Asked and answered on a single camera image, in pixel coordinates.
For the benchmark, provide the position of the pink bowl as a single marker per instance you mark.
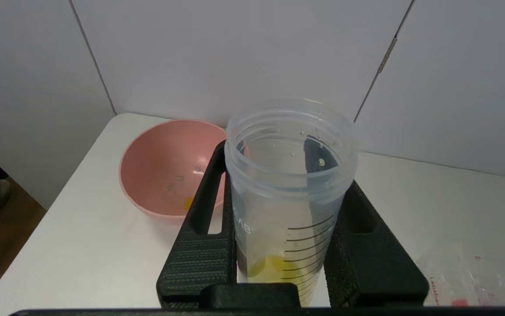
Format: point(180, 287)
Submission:
point(160, 175)

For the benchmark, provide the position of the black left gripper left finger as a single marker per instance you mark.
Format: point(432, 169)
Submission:
point(199, 259)

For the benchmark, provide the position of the clear plastic test tube rack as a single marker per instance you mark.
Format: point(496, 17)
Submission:
point(489, 276)

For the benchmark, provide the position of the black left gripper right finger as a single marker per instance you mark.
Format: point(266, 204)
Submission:
point(375, 263)

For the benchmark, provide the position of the test tube with yellow pigment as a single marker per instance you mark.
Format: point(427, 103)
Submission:
point(278, 193)

